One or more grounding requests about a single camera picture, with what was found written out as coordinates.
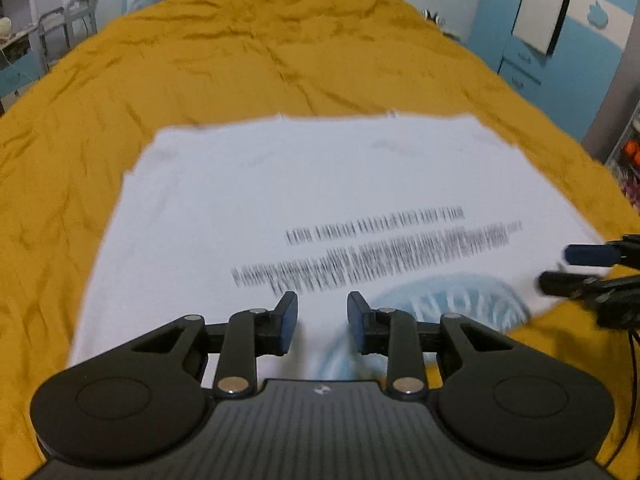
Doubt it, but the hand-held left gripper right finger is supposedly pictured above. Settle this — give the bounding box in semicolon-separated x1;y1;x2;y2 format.
346;290;517;402

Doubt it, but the yellow quilted blanket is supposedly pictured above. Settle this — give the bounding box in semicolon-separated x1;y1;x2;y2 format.
0;0;640;480

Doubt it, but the black cable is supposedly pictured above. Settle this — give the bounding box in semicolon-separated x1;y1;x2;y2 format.
611;329;640;467

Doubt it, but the white printed sweatshirt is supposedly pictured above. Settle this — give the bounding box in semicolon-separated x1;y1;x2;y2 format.
67;110;609;382

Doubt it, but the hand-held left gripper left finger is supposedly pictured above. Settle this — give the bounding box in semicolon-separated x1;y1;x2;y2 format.
130;290;301;402

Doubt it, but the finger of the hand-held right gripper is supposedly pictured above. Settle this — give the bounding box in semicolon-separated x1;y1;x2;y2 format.
537;270;640;302
563;233;640;267

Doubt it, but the black framed mirror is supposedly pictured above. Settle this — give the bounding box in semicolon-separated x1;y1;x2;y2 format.
511;0;581;56

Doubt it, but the metal frame chair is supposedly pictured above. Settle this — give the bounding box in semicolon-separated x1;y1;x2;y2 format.
37;0;99;62

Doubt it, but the white and blue desk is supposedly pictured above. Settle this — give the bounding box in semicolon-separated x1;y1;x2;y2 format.
0;25;43;103

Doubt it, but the blue wardrobe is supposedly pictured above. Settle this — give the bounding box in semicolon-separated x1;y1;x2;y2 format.
467;0;640;142

